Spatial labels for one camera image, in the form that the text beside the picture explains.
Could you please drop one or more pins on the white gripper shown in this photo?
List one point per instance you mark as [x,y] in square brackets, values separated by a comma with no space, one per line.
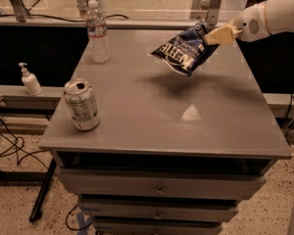
[250,24]

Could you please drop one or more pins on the blue Kettle chip bag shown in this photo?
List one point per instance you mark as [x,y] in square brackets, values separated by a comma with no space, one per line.
[187,51]

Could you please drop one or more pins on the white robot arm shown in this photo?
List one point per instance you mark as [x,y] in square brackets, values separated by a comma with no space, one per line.
[279,14]

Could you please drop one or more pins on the clear plastic water bottle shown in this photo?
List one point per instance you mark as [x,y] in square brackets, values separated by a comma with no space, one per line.
[97,33]

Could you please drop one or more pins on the grey drawer cabinet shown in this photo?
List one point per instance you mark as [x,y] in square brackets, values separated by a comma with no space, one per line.
[215,121]

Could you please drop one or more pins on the silver soda can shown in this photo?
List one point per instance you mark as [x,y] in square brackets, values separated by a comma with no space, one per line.
[78,94]

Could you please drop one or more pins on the white pump dispenser bottle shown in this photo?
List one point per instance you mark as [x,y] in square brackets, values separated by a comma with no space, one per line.
[30,81]

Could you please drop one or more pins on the top grey drawer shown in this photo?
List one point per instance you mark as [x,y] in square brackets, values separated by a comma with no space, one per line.
[160,184]

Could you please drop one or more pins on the grey drawer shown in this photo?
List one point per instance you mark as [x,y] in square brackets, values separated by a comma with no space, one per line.
[154,227]
[159,209]
[160,184]

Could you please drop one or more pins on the middle grey drawer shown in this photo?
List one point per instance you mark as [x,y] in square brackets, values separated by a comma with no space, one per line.
[159,209]

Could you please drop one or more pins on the bottom grey drawer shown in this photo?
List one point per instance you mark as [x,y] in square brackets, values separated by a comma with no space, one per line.
[154,227]

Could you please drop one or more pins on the black table leg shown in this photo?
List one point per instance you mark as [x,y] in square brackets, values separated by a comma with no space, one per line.
[36,212]

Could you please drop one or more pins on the right metal bracket post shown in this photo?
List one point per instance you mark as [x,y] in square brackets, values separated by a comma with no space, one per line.
[213,12]

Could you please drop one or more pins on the left metal bracket post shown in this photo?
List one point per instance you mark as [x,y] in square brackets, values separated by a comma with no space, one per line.
[19,9]

